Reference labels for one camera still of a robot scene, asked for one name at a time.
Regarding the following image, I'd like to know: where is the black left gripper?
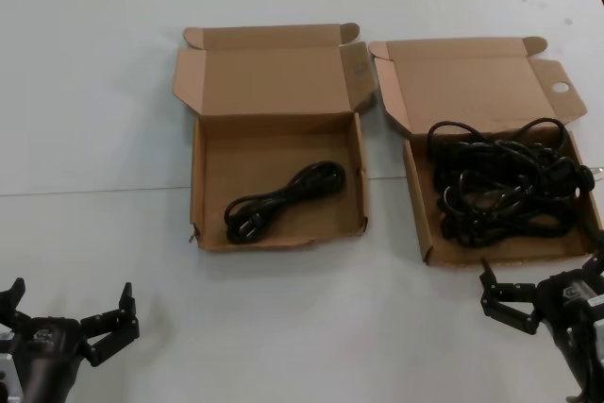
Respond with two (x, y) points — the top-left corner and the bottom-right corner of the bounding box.
(0, 277), (142, 369)

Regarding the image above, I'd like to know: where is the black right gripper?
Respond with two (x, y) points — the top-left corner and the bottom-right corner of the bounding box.
(478, 251), (604, 345)

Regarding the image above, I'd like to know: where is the black power cable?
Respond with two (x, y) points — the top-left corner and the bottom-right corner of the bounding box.
(427, 118), (570, 163)
(436, 152), (598, 249)
(224, 160), (347, 244)

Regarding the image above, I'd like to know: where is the cardboard box with round hole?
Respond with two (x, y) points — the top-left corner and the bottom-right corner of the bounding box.
(367, 36), (604, 267)

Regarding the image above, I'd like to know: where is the plain brown cardboard box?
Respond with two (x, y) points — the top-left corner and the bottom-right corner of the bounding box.
(170, 21), (378, 252)

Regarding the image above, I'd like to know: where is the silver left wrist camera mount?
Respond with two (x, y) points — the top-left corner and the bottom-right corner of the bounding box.
(0, 334), (25, 403)

